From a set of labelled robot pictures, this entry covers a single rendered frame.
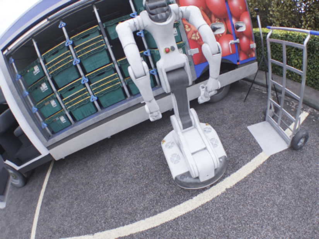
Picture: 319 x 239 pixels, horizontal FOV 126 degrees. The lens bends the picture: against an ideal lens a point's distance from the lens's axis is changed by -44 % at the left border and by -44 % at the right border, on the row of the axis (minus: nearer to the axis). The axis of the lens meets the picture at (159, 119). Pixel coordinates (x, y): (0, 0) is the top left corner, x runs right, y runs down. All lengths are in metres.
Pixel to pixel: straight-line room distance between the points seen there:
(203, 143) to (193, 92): 1.11
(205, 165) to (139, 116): 1.19
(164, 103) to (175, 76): 1.07
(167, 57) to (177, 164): 0.89
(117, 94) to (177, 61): 1.23
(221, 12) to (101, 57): 1.86
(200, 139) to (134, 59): 0.81
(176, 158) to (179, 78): 0.72
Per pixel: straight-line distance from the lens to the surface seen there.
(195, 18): 0.97
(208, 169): 1.18
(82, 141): 2.16
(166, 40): 0.94
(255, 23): 6.61
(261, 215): 1.38
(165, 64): 0.94
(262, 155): 1.71
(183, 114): 1.21
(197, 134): 1.25
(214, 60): 0.90
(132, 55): 0.78
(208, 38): 0.90
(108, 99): 2.03
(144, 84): 0.79
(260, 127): 2.06
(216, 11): 2.40
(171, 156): 1.33
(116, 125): 2.00
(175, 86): 0.99
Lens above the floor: 1.27
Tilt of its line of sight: 30 degrees down
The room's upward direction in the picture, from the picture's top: 20 degrees counter-clockwise
